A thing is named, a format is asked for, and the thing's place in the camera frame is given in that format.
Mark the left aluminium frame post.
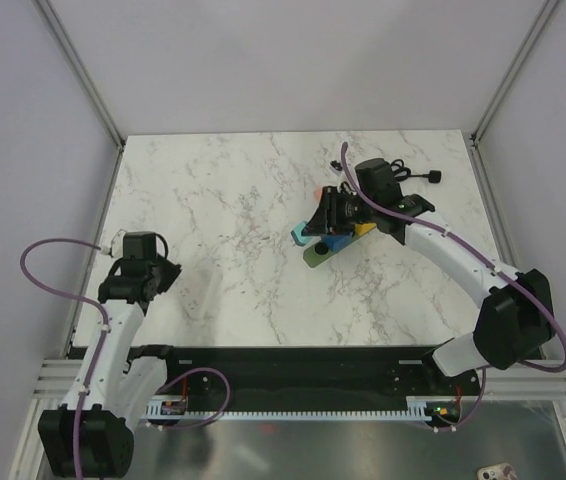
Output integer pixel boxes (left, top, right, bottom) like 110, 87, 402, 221
32, 0, 126, 152

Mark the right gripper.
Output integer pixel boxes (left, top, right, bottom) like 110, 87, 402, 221
302, 186, 378, 236

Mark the yellow cube socket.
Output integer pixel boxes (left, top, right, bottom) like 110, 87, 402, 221
354, 223, 376, 236

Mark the black power cord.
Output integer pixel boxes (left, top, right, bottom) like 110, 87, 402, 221
390, 159, 444, 185

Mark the white power strip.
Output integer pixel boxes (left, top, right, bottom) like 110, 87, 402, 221
177, 270, 221, 320

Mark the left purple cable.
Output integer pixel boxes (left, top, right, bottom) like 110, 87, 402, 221
20, 238, 117, 479

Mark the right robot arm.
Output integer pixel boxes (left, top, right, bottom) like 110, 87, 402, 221
291, 158, 556, 394

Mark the blue cube socket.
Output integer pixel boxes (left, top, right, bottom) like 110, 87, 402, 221
322, 233, 354, 253

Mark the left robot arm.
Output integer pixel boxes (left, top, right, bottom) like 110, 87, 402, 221
38, 232, 183, 479

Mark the green power strip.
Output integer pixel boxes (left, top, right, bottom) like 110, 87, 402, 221
303, 233, 361, 268

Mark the aluminium frame post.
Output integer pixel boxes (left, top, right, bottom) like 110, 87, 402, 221
468, 0, 563, 149
32, 0, 126, 152

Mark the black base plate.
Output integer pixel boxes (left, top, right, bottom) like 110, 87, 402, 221
157, 346, 480, 411

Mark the right aluminium frame post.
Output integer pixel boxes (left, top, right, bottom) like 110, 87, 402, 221
468, 0, 563, 149

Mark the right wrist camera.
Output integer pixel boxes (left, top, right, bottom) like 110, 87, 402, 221
330, 160, 343, 173

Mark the teal USB charger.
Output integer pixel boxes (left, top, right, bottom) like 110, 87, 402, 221
290, 221, 311, 247

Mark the white cable duct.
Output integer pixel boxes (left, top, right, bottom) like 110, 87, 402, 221
141, 396, 432, 422

